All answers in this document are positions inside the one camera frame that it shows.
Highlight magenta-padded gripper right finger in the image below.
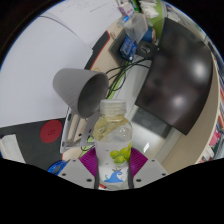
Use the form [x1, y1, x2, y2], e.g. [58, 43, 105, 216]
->
[128, 147, 169, 190]

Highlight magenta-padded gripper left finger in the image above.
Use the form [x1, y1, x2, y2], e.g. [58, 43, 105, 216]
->
[57, 147, 100, 190]

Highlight clear plastic drink bottle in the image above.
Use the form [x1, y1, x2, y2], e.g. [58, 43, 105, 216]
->
[92, 98, 134, 190]

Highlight grey metal laptop stand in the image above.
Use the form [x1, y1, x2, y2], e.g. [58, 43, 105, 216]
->
[59, 106, 101, 154]

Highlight flat round red coaster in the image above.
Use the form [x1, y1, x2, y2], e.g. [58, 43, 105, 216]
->
[39, 119, 64, 144]

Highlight black red-edged desk mat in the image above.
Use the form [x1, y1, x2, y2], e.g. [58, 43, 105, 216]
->
[0, 29, 112, 168]

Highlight small white paper note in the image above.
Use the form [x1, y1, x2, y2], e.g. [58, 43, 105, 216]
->
[0, 134, 26, 164]

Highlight grey ribbed cup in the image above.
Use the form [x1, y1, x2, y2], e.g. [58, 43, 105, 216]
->
[52, 67, 110, 119]

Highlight black computer monitor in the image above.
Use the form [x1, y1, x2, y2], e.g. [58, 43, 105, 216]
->
[134, 16, 214, 136]

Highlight blank white paper sheet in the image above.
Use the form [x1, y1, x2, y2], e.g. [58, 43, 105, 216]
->
[0, 16, 94, 128]

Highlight small blue box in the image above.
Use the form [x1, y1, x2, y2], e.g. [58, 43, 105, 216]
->
[119, 34, 138, 61]

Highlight clear plastic box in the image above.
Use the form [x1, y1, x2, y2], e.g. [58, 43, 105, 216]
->
[123, 12, 149, 43]

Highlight printed white paper sheet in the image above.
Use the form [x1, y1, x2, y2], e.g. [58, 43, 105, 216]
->
[43, 0, 122, 48]

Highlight black monitor cables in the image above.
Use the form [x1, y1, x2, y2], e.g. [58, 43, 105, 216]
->
[105, 58, 151, 101]

